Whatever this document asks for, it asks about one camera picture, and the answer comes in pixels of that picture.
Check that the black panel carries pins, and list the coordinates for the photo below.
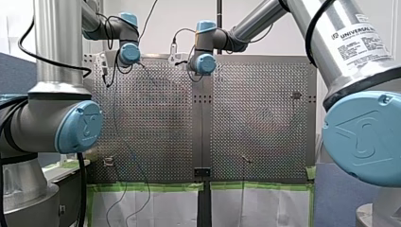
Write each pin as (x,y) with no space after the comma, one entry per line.
(67,198)

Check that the black pole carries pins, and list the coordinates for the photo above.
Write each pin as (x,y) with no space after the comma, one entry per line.
(219,12)

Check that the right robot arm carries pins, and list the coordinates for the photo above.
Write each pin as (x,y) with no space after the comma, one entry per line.
(346,47)

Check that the connector holder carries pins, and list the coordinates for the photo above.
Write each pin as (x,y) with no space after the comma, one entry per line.
(108,161)

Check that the metal post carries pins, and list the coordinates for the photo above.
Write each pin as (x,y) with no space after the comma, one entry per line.
(247,160)

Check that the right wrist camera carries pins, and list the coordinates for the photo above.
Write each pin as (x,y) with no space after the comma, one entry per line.
(173,55)

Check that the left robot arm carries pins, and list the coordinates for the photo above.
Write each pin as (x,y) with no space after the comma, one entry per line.
(56,47)

